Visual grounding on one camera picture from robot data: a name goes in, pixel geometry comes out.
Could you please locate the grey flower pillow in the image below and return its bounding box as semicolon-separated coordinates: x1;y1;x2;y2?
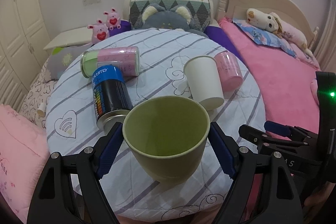
45;43;92;82

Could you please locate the white nightstand top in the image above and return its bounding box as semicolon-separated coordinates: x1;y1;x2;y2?
43;27;92;51

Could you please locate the green pink tall can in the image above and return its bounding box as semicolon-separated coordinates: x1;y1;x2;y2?
80;47;139;79

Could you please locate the small white tube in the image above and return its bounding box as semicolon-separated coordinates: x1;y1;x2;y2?
37;102;47;118

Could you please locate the white paper cup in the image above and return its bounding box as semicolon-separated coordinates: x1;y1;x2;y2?
183;55;224;111

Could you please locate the rear pink bunny plush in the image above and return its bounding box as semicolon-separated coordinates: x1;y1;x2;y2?
103;8;121;30

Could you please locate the heart pattern sheet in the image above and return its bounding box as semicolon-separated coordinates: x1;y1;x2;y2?
19;58;58;130

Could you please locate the front pink bunny plush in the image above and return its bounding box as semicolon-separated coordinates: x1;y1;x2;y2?
87;19;110;44

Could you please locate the blue cartoon pillow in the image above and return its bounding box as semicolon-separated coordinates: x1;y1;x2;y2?
232;18;290;50

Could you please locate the olive green plastic cup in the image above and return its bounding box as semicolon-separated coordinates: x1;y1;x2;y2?
122;96;210;185

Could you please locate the diamond pattern bolster pillow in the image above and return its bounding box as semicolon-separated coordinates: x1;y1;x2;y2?
122;0;214;31

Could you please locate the cream wooden headboard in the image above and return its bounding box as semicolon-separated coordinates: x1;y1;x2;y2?
216;0;319;50

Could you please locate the wall socket plate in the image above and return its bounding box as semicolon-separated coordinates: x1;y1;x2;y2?
82;0;101;7

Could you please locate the blue black spray can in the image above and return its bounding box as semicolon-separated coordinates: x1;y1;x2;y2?
92;65;133;134

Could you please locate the pink quilt at left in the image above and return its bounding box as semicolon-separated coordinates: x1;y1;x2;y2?
0;104;50;223

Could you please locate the grey bear plush cushion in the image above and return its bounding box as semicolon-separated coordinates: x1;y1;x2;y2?
141;3;208;38

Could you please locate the pink bunny plush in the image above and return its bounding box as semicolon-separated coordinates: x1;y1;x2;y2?
87;19;110;44
103;8;121;30

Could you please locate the white dog plush toy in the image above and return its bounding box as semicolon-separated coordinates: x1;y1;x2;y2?
246;9;314;58

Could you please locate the pink plastic cup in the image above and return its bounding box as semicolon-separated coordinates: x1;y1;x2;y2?
214;51;243;92

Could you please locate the purple blanket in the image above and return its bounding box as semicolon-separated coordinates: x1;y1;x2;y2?
109;20;131;37

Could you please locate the cream wardrobe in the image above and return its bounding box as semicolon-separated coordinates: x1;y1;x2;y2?
1;0;50;110

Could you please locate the pink bed blanket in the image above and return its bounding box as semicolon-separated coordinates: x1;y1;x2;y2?
219;18;319;133

